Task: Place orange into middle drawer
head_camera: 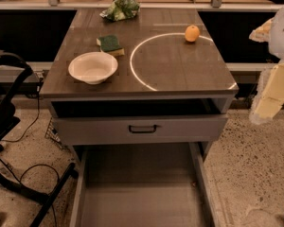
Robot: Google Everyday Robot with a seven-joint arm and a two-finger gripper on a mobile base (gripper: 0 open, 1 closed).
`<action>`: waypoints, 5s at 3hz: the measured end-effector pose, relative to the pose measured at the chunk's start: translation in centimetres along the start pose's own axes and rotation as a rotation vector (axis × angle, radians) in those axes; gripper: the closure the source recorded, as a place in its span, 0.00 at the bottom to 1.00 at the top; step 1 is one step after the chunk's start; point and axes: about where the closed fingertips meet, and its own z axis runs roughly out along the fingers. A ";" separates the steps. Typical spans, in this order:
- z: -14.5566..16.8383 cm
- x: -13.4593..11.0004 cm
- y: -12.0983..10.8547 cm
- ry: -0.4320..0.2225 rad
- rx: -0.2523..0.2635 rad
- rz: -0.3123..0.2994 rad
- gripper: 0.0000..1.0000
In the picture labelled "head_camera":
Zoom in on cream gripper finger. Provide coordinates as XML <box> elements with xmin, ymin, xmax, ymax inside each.
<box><xmin>249</xmin><ymin>61</ymin><xmax>284</xmax><ymax>125</ymax></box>
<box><xmin>249</xmin><ymin>19</ymin><xmax>273</xmax><ymax>43</ymax></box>

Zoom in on orange fruit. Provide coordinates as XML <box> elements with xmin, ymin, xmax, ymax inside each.
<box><xmin>185</xmin><ymin>25</ymin><xmax>200</xmax><ymax>43</ymax></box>

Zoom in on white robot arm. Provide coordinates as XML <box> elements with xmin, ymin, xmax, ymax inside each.
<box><xmin>249</xmin><ymin>5</ymin><xmax>284</xmax><ymax>125</ymax></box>

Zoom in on grey drawer cabinet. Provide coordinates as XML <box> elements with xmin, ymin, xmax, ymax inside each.
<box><xmin>39</xmin><ymin>7</ymin><xmax>240</xmax><ymax>163</ymax></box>

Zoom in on open lower grey drawer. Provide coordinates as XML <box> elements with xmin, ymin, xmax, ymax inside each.
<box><xmin>69</xmin><ymin>143</ymin><xmax>221</xmax><ymax>227</ymax></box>

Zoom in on green chip bag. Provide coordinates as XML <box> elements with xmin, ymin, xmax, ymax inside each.
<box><xmin>100</xmin><ymin>0</ymin><xmax>140</xmax><ymax>22</ymax></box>

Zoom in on green yellow sponge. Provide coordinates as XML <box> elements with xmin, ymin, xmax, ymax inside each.
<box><xmin>97</xmin><ymin>35</ymin><xmax>125</xmax><ymax>57</ymax></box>

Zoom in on white bowl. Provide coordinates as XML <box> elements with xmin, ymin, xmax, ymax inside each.
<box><xmin>68</xmin><ymin>52</ymin><xmax>118</xmax><ymax>84</ymax></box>

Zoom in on upper grey drawer with handle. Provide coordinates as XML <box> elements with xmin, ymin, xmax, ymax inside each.
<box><xmin>53</xmin><ymin>114</ymin><xmax>227</xmax><ymax>146</ymax></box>

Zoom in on black floor cable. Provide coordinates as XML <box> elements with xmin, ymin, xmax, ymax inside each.
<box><xmin>0</xmin><ymin>92</ymin><xmax>61</xmax><ymax>227</ymax></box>

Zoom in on black chair frame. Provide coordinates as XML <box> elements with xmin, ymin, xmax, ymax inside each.
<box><xmin>0</xmin><ymin>50</ymin><xmax>80</xmax><ymax>227</ymax></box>

